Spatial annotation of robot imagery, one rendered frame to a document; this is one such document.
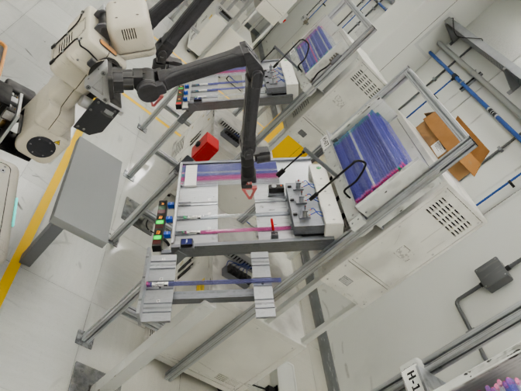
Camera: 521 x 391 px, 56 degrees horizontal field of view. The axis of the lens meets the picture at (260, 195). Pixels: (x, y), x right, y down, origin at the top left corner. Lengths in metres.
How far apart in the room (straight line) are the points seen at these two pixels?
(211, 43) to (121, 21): 4.82
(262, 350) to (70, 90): 1.58
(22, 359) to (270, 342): 1.15
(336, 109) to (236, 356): 1.78
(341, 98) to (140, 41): 1.89
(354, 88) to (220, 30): 3.42
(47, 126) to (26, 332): 0.96
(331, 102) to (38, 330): 2.25
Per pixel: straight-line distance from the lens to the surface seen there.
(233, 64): 1.75
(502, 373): 1.53
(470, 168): 2.53
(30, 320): 2.52
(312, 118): 3.46
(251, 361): 2.73
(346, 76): 3.38
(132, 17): 1.83
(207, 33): 6.58
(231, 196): 3.74
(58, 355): 2.49
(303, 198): 2.25
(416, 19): 5.29
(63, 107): 2.02
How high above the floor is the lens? 1.92
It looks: 22 degrees down
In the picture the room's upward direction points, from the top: 48 degrees clockwise
